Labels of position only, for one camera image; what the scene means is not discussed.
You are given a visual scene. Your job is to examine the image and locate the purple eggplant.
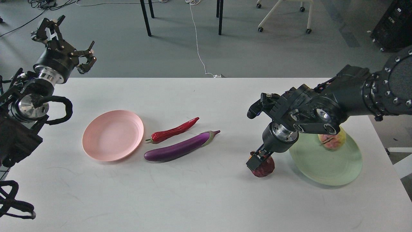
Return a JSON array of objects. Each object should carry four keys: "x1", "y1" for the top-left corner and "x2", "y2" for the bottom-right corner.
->
[{"x1": 143, "y1": 130, "x2": 220, "y2": 162}]

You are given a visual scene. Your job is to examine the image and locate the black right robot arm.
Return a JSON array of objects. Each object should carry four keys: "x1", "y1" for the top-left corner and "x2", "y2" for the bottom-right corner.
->
[{"x1": 246, "y1": 46, "x2": 412, "y2": 171}]

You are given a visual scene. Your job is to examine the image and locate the white cable on floor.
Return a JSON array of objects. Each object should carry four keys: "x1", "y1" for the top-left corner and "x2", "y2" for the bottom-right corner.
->
[{"x1": 186, "y1": 0, "x2": 222, "y2": 78}]

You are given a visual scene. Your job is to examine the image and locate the pink plate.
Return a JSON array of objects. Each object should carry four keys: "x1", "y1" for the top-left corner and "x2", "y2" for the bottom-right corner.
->
[{"x1": 81, "y1": 110, "x2": 144, "y2": 162}]

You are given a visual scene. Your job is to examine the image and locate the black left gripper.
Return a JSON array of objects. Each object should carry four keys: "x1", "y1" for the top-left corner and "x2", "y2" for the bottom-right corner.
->
[{"x1": 31, "y1": 15, "x2": 97, "y2": 84}]

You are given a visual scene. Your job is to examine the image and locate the black equipment case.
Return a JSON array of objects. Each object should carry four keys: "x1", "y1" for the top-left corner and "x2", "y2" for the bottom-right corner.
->
[{"x1": 370, "y1": 0, "x2": 412, "y2": 52}]

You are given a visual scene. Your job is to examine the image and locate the black cables on floor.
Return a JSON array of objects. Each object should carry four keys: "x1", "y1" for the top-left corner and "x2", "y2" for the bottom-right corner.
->
[{"x1": 0, "y1": 0, "x2": 81, "y2": 37}]

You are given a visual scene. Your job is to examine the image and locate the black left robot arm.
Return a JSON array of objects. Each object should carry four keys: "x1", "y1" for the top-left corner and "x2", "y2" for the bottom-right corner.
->
[{"x1": 0, "y1": 15, "x2": 97, "y2": 220}]

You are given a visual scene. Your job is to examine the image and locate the yellow pink custard apple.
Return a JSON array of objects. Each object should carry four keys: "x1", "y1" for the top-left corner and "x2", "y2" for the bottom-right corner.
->
[{"x1": 317, "y1": 127, "x2": 346, "y2": 150}]

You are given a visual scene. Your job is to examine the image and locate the red chili pepper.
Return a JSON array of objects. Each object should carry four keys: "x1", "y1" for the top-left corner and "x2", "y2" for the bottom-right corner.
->
[{"x1": 145, "y1": 117, "x2": 200, "y2": 144}]

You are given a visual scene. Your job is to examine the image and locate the red pomegranate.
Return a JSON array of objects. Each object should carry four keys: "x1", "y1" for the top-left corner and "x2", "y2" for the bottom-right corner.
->
[{"x1": 251, "y1": 157, "x2": 275, "y2": 178}]

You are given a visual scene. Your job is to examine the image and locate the white rolling chair base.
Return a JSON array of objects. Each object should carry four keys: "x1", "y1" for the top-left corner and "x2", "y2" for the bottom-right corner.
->
[{"x1": 257, "y1": 0, "x2": 314, "y2": 35}]

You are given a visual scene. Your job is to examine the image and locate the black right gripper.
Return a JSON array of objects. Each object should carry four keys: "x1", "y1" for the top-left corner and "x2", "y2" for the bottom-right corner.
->
[{"x1": 246, "y1": 122, "x2": 299, "y2": 171}]

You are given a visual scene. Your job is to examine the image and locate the black table legs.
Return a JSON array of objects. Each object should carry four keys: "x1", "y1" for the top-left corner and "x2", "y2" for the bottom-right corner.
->
[{"x1": 139, "y1": 0, "x2": 224, "y2": 37}]

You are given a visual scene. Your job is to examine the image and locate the green plate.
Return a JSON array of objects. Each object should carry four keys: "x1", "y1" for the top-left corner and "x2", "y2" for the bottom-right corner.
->
[{"x1": 289, "y1": 133, "x2": 362, "y2": 186}]

